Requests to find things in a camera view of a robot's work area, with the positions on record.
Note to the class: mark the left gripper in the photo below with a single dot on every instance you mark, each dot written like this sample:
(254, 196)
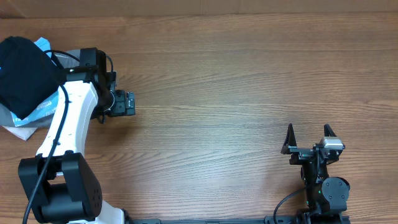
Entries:
(121, 109)

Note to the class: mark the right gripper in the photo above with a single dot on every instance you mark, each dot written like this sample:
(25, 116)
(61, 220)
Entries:
(300, 154)

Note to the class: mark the black t-shirt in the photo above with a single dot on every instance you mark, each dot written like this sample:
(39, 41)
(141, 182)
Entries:
(27, 76)

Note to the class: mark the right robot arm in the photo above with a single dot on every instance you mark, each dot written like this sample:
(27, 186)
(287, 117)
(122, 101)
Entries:
(326, 196)

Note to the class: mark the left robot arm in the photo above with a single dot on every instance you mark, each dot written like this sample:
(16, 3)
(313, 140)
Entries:
(58, 182)

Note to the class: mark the light blue folded t-shirt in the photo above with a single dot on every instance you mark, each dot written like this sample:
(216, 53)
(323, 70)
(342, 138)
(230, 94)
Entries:
(45, 108)

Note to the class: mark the white folded garment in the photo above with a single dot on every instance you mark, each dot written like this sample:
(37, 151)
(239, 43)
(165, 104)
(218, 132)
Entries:
(22, 133)

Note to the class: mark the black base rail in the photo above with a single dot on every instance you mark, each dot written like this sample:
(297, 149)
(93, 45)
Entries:
(266, 220)

